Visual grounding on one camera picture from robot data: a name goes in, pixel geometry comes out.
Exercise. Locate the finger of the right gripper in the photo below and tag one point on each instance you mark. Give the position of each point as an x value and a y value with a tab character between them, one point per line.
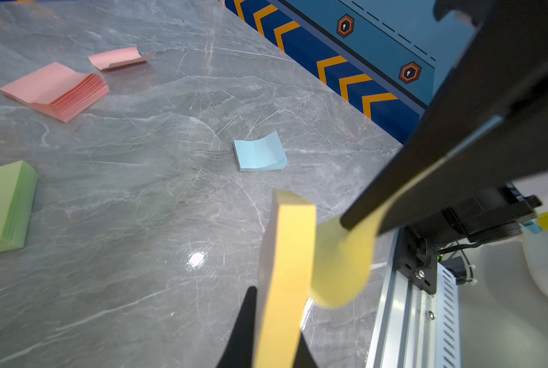
487	125

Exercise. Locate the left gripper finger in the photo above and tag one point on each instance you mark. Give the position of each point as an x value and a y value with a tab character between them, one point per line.
238	351

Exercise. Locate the torn yellow page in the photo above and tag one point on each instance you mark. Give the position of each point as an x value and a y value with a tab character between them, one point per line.
341	267

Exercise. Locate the blue curved memo pad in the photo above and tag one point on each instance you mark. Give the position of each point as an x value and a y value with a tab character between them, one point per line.
265	154

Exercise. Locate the torn pink page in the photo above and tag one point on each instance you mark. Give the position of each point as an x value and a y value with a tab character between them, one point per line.
119	58

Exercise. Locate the pink memo pad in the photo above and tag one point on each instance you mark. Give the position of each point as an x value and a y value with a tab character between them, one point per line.
58	91

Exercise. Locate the small yellow memo pad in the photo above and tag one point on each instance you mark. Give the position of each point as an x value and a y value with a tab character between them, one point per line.
284	279

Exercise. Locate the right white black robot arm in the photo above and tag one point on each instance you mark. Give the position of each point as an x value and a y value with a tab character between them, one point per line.
492	212

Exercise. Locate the large green memo pad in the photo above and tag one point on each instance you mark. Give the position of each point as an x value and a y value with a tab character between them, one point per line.
17	189

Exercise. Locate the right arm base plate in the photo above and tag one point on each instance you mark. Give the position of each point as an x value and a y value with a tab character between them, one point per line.
415	260

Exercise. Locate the aluminium front rail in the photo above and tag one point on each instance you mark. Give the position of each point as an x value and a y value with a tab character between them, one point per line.
413	328

